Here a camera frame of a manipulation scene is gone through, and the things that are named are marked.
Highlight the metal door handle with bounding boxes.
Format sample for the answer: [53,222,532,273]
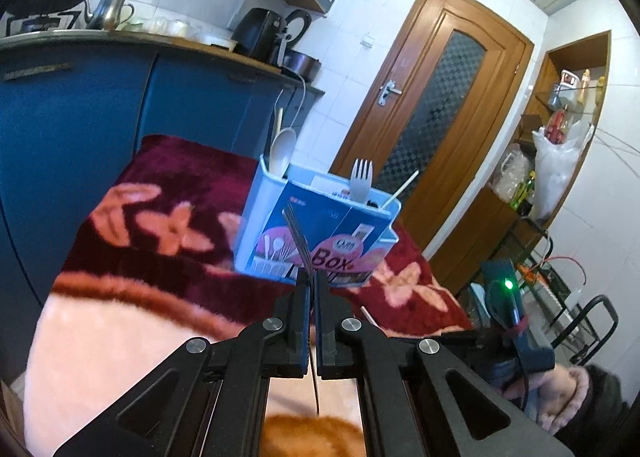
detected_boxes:
[378,80,403,108]

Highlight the gas stove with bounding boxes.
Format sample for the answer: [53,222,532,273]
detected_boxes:
[5,9,83,38]

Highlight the metal kettle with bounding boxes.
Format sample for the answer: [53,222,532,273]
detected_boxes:
[82,0,136,32]

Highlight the wooden door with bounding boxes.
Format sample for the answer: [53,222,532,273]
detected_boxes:
[330,0,535,268]

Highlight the black rice cooker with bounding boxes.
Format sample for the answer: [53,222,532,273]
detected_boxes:
[282,9,312,65]

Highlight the white plastic spoon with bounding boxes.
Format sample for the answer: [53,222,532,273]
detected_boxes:
[269,128,297,178]

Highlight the black air fryer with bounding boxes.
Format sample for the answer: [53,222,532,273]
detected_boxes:
[232,8,288,62]

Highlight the white power cable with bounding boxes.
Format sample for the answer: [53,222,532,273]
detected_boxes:
[272,74,307,138]

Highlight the dark slow cooker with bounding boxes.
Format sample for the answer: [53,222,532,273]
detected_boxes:
[281,49,322,79]

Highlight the metal fork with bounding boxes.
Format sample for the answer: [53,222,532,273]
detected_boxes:
[282,204,322,415]

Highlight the maroon and pink printed blanket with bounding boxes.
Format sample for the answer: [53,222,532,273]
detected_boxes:
[22,134,473,457]

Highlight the white plastic fork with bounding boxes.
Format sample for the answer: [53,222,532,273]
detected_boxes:
[350,158,374,202]

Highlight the pale blue utensil holder box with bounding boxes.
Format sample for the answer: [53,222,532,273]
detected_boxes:
[234,154,402,288]

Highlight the white plastic bag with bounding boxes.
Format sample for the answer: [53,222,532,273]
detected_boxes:
[530,124,596,228]

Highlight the wooden wall niche shelf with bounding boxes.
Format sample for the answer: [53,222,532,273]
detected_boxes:
[515,29,613,228]

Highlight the person's right forearm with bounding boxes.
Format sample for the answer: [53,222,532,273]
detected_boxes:
[537,364,633,457]

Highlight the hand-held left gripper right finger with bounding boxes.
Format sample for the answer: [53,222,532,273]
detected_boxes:
[315,269,576,457]

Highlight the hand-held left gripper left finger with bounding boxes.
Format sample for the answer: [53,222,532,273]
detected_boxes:
[52,269,315,457]

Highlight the red cable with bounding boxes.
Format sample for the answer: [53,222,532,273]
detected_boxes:
[520,257,588,288]

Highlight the person's right hand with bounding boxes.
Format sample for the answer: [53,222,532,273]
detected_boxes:
[502,372,543,405]

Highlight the blue base cabinets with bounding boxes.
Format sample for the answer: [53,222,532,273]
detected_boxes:
[0,29,326,308]

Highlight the clear plastic bag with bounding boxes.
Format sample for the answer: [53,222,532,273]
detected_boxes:
[492,149,533,202]

